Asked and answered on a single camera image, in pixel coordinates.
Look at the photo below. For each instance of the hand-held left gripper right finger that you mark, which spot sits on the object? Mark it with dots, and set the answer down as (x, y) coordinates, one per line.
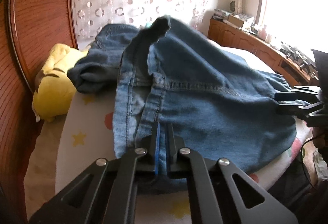
(170, 152)

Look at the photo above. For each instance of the dark round wall hanging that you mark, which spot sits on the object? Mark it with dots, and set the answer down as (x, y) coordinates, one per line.
(232, 5)

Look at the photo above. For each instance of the open cardboard box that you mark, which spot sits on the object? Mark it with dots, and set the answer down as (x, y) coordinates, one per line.
(234, 21)

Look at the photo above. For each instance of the wooden cabinet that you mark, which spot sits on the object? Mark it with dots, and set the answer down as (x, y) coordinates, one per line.
(230, 34)

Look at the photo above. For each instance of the yellow plush toy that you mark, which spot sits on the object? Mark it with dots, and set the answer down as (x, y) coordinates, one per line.
(56, 85)

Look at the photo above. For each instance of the blue denim pants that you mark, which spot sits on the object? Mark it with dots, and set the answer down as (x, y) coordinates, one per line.
(205, 111)

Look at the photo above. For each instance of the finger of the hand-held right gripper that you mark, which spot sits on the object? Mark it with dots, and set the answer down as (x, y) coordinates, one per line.
(302, 93)
(299, 108)

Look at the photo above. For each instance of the person's dark clothing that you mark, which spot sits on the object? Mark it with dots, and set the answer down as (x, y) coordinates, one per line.
(294, 198)

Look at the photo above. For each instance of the window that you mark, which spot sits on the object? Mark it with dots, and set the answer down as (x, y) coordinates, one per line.
(289, 14)

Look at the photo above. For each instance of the strawberry print bed sheet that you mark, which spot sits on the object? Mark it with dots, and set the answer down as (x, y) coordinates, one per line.
(84, 137)

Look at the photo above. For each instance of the pink bottle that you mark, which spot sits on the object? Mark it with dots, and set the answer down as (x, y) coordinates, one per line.
(262, 31)

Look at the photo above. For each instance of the black device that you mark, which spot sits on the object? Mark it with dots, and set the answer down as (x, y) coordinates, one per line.
(288, 50)
(305, 62)

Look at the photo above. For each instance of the wooden headboard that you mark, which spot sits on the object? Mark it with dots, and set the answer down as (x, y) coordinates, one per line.
(38, 21)

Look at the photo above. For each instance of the stack of papers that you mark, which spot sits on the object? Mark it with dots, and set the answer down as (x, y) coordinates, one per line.
(221, 14)

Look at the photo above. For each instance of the person's right hand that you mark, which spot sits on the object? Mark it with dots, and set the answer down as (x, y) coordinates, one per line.
(321, 139)

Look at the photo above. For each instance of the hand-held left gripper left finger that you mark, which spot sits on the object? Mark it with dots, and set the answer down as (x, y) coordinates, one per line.
(156, 152)

